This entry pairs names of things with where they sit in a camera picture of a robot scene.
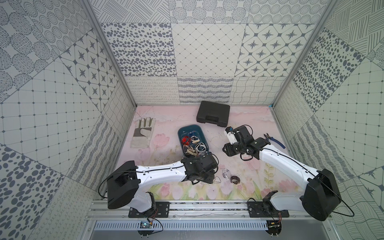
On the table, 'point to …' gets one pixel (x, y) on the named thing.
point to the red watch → (185, 140)
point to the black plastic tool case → (213, 113)
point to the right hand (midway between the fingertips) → (227, 150)
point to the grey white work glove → (143, 129)
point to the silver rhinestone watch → (219, 182)
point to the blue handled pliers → (267, 137)
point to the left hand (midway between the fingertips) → (216, 181)
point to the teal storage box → (190, 130)
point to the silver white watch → (200, 147)
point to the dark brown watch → (235, 180)
